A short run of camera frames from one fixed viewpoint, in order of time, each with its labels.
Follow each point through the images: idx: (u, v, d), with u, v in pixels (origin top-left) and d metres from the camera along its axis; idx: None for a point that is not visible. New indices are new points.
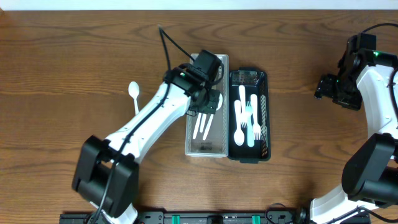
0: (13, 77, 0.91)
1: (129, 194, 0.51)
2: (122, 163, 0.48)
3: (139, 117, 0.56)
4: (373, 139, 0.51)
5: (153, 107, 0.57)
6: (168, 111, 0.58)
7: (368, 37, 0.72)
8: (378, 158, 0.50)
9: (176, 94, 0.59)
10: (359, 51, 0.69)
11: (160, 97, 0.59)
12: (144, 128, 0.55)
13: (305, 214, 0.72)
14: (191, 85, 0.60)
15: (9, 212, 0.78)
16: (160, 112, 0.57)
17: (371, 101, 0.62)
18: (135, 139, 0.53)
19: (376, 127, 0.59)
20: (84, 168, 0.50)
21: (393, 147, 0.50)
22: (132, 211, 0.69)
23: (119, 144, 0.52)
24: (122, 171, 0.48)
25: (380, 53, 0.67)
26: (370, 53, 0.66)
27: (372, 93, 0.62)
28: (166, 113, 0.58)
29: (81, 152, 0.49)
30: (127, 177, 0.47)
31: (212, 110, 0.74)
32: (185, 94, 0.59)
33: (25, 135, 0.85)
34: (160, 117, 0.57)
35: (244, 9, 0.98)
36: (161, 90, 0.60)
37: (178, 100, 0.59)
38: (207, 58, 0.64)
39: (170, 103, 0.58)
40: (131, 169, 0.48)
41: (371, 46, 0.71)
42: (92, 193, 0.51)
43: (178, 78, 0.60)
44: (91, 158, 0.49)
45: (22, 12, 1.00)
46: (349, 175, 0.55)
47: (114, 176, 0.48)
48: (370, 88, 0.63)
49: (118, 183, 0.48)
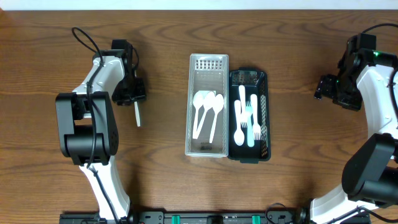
0: (13, 76, 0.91)
1: (113, 130, 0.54)
2: (94, 96, 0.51)
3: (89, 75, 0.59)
4: (373, 138, 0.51)
5: (97, 68, 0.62)
6: (111, 66, 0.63)
7: (367, 36, 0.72)
8: (379, 158, 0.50)
9: (108, 58, 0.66)
10: (359, 51, 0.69)
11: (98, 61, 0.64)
12: (98, 78, 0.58)
13: (305, 214, 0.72)
14: (118, 53, 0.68)
15: (8, 212, 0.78)
16: (104, 68, 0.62)
17: (371, 100, 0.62)
18: (96, 85, 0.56)
19: (376, 127, 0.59)
20: (64, 121, 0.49)
21: (393, 146, 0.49)
22: (127, 196, 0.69)
23: (84, 91, 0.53)
24: (97, 101, 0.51)
25: (380, 53, 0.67)
26: (370, 54, 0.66)
27: (372, 93, 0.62)
28: (109, 69, 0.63)
29: (56, 109, 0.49)
30: (104, 102, 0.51)
31: (142, 93, 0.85)
32: (116, 56, 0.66)
33: (25, 134, 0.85)
34: (106, 71, 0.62)
35: (244, 9, 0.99)
36: (94, 58, 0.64)
37: (112, 59, 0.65)
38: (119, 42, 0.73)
39: (107, 63, 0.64)
40: (105, 95, 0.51)
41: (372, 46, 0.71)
42: (82, 147, 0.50)
43: (105, 52, 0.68)
44: (69, 106, 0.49)
45: (22, 12, 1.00)
46: (349, 175, 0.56)
47: (93, 111, 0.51)
48: (370, 88, 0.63)
49: (102, 113, 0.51)
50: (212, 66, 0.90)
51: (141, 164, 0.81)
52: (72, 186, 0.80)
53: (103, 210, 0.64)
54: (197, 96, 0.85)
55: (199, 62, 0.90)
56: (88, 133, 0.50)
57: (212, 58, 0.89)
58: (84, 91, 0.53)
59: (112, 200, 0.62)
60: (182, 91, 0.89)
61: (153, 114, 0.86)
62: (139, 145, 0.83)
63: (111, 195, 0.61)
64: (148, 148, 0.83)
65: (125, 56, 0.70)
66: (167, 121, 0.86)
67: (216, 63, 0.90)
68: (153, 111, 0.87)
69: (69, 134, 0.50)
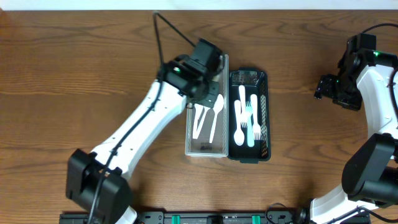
0: (13, 76, 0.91)
1: (120, 204, 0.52)
2: (109, 178, 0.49)
3: (131, 124, 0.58)
4: (373, 139, 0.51)
5: (144, 114, 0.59)
6: (161, 114, 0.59)
7: (367, 37, 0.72)
8: (378, 158, 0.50)
9: (170, 89, 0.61)
10: (359, 51, 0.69)
11: (152, 100, 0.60)
12: (133, 137, 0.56)
13: (305, 214, 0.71)
14: (190, 80, 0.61)
15: (7, 211, 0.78)
16: (150, 116, 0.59)
17: (371, 100, 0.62)
18: (123, 151, 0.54)
19: (375, 127, 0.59)
20: (73, 181, 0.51)
21: (393, 147, 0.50)
22: (132, 213, 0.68)
23: (104, 159, 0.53)
24: (109, 185, 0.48)
25: (380, 53, 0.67)
26: (369, 54, 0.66)
27: (372, 94, 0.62)
28: (157, 117, 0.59)
29: (69, 167, 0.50)
30: (114, 191, 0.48)
31: (210, 103, 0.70)
32: (179, 94, 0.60)
33: (25, 134, 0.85)
34: (152, 122, 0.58)
35: (244, 9, 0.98)
36: (153, 92, 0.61)
37: (170, 102, 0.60)
38: (203, 51, 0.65)
39: (161, 106, 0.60)
40: (119, 184, 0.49)
41: (372, 47, 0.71)
42: (83, 205, 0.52)
43: (171, 74, 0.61)
44: (79, 172, 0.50)
45: (22, 12, 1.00)
46: (348, 175, 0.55)
47: (101, 191, 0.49)
48: (370, 88, 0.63)
49: (107, 196, 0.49)
50: None
51: (140, 164, 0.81)
52: None
53: None
54: None
55: None
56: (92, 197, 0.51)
57: None
58: (103, 160, 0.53)
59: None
60: None
61: None
62: None
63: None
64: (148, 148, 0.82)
65: (195, 84, 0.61)
66: None
67: None
68: None
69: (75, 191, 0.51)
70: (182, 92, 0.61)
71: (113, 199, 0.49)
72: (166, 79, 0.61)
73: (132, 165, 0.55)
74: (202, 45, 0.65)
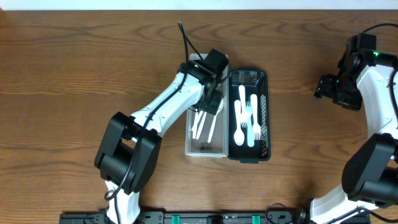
0: (13, 76, 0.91)
1: (149, 168, 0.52)
2: (147, 136, 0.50)
3: (161, 98, 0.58)
4: (373, 138, 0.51)
5: (172, 93, 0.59)
6: (186, 95, 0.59)
7: (367, 36, 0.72)
8: (379, 158, 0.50)
9: (192, 77, 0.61)
10: (359, 51, 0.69)
11: (178, 83, 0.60)
12: (165, 108, 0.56)
13: (305, 214, 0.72)
14: (208, 76, 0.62)
15: (8, 211, 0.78)
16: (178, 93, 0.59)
17: (371, 100, 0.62)
18: (157, 117, 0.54)
19: (376, 127, 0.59)
20: (108, 142, 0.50)
21: (393, 146, 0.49)
22: (137, 208, 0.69)
23: (142, 121, 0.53)
24: (147, 143, 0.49)
25: (380, 53, 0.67)
26: (369, 54, 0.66)
27: (372, 94, 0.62)
28: (183, 97, 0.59)
29: (108, 127, 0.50)
30: (151, 148, 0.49)
31: (214, 109, 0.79)
32: (199, 84, 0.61)
33: (25, 134, 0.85)
34: (179, 100, 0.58)
35: (244, 9, 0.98)
36: (178, 78, 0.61)
37: (194, 88, 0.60)
38: (216, 56, 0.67)
39: (186, 89, 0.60)
40: (155, 142, 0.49)
41: (372, 47, 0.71)
42: (114, 169, 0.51)
43: (193, 67, 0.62)
44: (117, 132, 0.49)
45: (22, 12, 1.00)
46: (349, 175, 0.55)
47: (138, 149, 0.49)
48: (370, 88, 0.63)
49: (143, 154, 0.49)
50: None
51: None
52: (72, 186, 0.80)
53: (112, 215, 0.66)
54: None
55: None
56: (125, 160, 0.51)
57: None
58: (141, 122, 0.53)
59: (121, 213, 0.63)
60: None
61: None
62: None
63: (120, 210, 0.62)
64: None
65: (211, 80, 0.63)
66: None
67: None
68: None
69: (107, 154, 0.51)
70: (202, 82, 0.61)
71: (149, 158, 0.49)
72: (189, 71, 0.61)
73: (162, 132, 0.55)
74: (216, 53, 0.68)
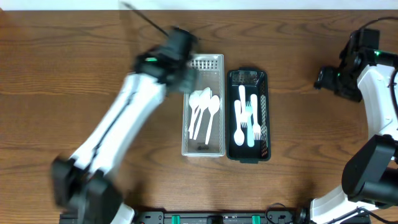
0: (13, 77, 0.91)
1: (109, 205, 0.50)
2: (92, 183, 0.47)
3: (109, 120, 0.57)
4: (373, 140, 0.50)
5: (120, 109, 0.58)
6: (138, 107, 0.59)
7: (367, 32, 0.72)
8: (379, 159, 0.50)
9: (141, 79, 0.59)
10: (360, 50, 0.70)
11: (130, 91, 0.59)
12: (111, 137, 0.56)
13: (305, 214, 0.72)
14: (166, 68, 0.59)
15: (8, 212, 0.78)
16: (126, 112, 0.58)
17: (372, 100, 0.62)
18: (102, 150, 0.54)
19: (376, 127, 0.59)
20: (58, 191, 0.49)
21: (393, 147, 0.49)
22: (128, 211, 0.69)
23: (87, 160, 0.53)
24: (92, 190, 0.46)
25: (381, 52, 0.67)
26: (370, 54, 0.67)
27: (372, 94, 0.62)
28: (136, 111, 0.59)
29: (52, 178, 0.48)
30: (99, 195, 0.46)
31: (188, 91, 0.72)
32: (157, 84, 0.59)
33: (25, 134, 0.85)
34: (129, 116, 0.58)
35: (244, 9, 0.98)
36: (129, 85, 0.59)
37: (150, 92, 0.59)
38: (176, 37, 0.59)
39: (140, 96, 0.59)
40: (102, 187, 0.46)
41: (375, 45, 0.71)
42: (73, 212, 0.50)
43: (145, 64, 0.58)
44: (62, 182, 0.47)
45: (22, 12, 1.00)
46: (349, 175, 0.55)
47: (87, 196, 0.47)
48: (370, 88, 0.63)
49: (92, 201, 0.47)
50: (208, 66, 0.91)
51: (140, 164, 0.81)
52: None
53: None
54: (193, 96, 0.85)
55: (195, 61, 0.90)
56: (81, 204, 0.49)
57: (208, 58, 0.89)
58: (84, 163, 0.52)
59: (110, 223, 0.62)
60: None
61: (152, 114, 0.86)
62: (139, 145, 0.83)
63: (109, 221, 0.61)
64: (148, 148, 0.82)
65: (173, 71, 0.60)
66: (167, 121, 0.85)
67: (212, 63, 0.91)
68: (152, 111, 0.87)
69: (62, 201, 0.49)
70: (159, 81, 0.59)
71: (99, 203, 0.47)
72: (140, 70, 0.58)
73: (115, 162, 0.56)
74: (175, 33, 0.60)
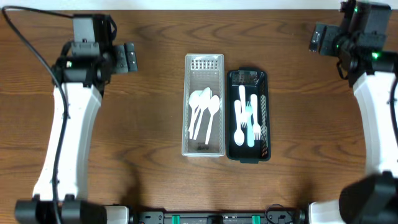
0: (12, 76, 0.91)
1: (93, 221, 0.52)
2: (66, 207, 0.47)
3: (55, 143, 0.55)
4: (373, 180, 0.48)
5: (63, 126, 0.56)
6: (76, 121, 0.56)
7: (374, 14, 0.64)
8: (380, 198, 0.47)
9: (74, 86, 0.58)
10: (359, 42, 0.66)
11: (60, 107, 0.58)
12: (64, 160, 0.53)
13: (304, 216, 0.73)
14: (80, 70, 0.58)
15: (7, 211, 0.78)
16: (68, 124, 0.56)
17: (369, 115, 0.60)
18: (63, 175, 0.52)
19: (372, 161, 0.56)
20: None
21: (394, 186, 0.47)
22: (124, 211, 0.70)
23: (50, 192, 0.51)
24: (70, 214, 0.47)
25: (381, 54, 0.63)
26: (364, 56, 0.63)
27: (370, 108, 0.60)
28: (73, 126, 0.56)
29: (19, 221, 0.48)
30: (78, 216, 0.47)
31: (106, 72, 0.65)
32: (87, 87, 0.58)
33: (25, 134, 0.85)
34: (74, 131, 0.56)
35: (244, 9, 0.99)
36: (57, 98, 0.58)
37: (81, 100, 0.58)
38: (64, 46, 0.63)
39: (75, 107, 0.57)
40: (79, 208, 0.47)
41: (380, 34, 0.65)
42: None
43: (66, 70, 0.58)
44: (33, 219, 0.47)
45: (22, 12, 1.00)
46: (349, 203, 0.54)
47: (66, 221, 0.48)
48: (367, 102, 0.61)
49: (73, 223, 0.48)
50: (208, 66, 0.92)
51: (140, 164, 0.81)
52: None
53: None
54: (192, 96, 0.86)
55: (194, 62, 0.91)
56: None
57: (208, 58, 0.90)
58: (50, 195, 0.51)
59: None
60: (181, 91, 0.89)
61: (152, 115, 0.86)
62: (138, 145, 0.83)
63: None
64: (148, 149, 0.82)
65: (99, 69, 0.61)
66: (167, 122, 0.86)
67: (212, 63, 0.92)
68: (152, 112, 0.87)
69: None
70: (91, 81, 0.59)
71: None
72: (63, 79, 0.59)
73: (81, 180, 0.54)
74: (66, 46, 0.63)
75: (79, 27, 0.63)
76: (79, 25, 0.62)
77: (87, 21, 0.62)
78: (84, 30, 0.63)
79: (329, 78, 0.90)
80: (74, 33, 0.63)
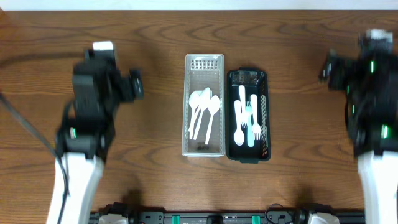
0: (12, 77, 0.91)
1: None
2: None
3: (55, 217, 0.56)
4: None
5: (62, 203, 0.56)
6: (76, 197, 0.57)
7: (387, 88, 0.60)
8: None
9: (76, 159, 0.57)
10: (369, 107, 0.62)
11: (58, 181, 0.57)
12: None
13: (304, 215, 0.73)
14: (83, 139, 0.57)
15: (7, 212, 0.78)
16: (68, 205, 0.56)
17: (372, 186, 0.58)
18: None
19: None
20: None
21: None
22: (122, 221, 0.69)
23: None
24: None
25: (390, 128, 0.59)
26: (371, 130, 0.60)
27: (374, 183, 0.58)
28: (73, 202, 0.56)
29: None
30: None
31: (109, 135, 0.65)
32: (90, 161, 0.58)
33: (25, 134, 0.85)
34: (74, 208, 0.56)
35: (244, 9, 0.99)
36: (57, 170, 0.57)
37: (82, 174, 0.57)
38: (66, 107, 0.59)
39: (74, 181, 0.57)
40: None
41: (392, 112, 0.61)
42: None
43: (69, 139, 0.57)
44: None
45: (22, 12, 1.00)
46: None
47: None
48: (372, 179, 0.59)
49: None
50: (208, 66, 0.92)
51: (140, 164, 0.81)
52: None
53: None
54: (192, 96, 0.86)
55: (194, 62, 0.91)
56: None
57: (208, 58, 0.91)
58: None
59: None
60: (181, 91, 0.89)
61: (152, 115, 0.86)
62: (139, 145, 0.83)
63: None
64: (148, 149, 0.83)
65: (102, 135, 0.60)
66: (167, 122, 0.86)
67: (212, 63, 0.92)
68: (152, 112, 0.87)
69: None
70: (94, 151, 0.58)
71: None
72: (65, 149, 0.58)
73: None
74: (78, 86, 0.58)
75: (81, 89, 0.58)
76: (80, 88, 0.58)
77: (89, 82, 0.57)
78: (84, 92, 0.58)
79: None
80: (74, 94, 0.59)
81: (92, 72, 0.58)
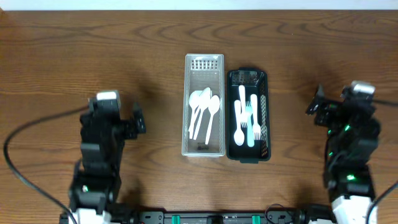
0: (12, 77, 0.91)
1: None
2: None
3: None
4: None
5: None
6: None
7: (364, 149, 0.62)
8: None
9: (87, 214, 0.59)
10: (342, 158, 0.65)
11: None
12: None
13: (304, 215, 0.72)
14: (94, 196, 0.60)
15: (7, 212, 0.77)
16: None
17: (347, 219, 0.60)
18: None
19: None
20: None
21: None
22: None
23: None
24: None
25: (356, 181, 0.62)
26: (339, 178, 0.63)
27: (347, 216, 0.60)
28: None
29: None
30: None
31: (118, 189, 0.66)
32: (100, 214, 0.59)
33: (25, 134, 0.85)
34: None
35: (244, 9, 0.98)
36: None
37: None
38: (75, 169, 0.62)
39: None
40: None
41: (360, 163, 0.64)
42: None
43: (81, 195, 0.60)
44: None
45: (22, 12, 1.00)
46: None
47: None
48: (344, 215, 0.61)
49: None
50: (208, 66, 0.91)
51: (140, 165, 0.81)
52: None
53: None
54: (192, 96, 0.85)
55: (194, 62, 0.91)
56: None
57: (208, 58, 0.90)
58: None
59: None
60: (181, 91, 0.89)
61: (152, 116, 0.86)
62: (138, 145, 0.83)
63: None
64: (148, 149, 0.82)
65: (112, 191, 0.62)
66: (167, 122, 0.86)
67: (212, 63, 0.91)
68: (152, 112, 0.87)
69: None
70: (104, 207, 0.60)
71: None
72: (78, 205, 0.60)
73: None
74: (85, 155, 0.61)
75: (89, 154, 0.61)
76: (89, 154, 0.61)
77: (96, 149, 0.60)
78: (92, 157, 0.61)
79: (329, 78, 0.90)
80: (83, 158, 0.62)
81: (99, 137, 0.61)
